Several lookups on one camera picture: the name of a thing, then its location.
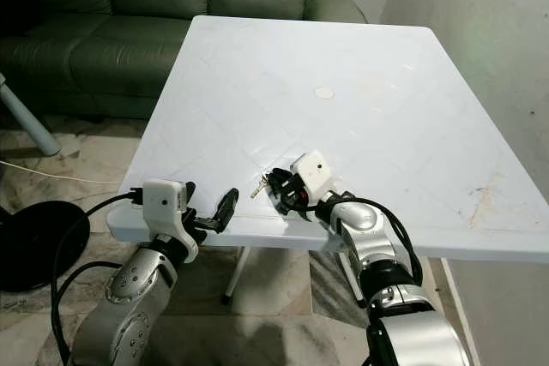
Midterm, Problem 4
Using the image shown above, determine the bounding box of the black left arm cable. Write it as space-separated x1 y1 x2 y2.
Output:
50 186 148 366

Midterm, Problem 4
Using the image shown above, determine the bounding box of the grey metal pole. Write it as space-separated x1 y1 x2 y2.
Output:
0 74 62 158

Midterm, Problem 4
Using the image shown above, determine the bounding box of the white plastic folding table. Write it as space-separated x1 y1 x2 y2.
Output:
106 14 549 308

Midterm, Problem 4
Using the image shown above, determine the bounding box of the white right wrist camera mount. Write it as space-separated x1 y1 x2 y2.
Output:
289 150 336 201

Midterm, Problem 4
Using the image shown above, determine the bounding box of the silver bunch of keys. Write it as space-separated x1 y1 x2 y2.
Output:
250 175 273 200

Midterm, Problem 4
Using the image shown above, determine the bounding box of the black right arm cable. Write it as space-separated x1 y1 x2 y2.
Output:
329 195 416 291

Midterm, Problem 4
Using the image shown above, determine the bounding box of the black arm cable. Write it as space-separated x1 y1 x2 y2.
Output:
50 186 148 366
329 195 416 291

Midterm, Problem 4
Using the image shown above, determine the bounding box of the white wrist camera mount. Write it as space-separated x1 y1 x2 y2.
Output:
289 150 336 201
141 178 197 241

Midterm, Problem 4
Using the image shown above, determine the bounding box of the black round stand base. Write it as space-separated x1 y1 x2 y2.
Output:
0 200 92 293

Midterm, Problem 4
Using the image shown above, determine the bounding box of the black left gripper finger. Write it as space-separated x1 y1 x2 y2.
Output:
215 187 241 232

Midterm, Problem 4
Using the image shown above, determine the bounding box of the thin white floor cable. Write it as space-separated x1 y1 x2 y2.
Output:
0 158 131 188

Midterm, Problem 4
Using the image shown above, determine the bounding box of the dark green leather sofa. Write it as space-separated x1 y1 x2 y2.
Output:
0 0 369 121

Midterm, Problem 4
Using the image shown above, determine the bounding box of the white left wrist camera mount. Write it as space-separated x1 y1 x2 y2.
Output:
141 178 197 241

